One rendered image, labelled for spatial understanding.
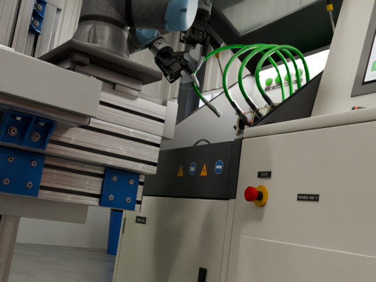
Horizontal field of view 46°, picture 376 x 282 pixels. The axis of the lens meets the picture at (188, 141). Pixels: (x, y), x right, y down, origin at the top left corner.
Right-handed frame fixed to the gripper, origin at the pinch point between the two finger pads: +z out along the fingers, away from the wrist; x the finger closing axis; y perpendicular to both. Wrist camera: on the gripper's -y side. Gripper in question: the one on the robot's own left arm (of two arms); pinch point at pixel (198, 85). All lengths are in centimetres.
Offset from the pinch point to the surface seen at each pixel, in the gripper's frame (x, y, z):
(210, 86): -572, -212, -260
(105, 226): -681, 92, -183
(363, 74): 42, -24, 45
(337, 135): 64, 6, 57
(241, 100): -32.8, -22.6, 2.6
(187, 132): -22.6, 9.5, 5.1
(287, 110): 33, -4, 38
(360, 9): 38, -42, 26
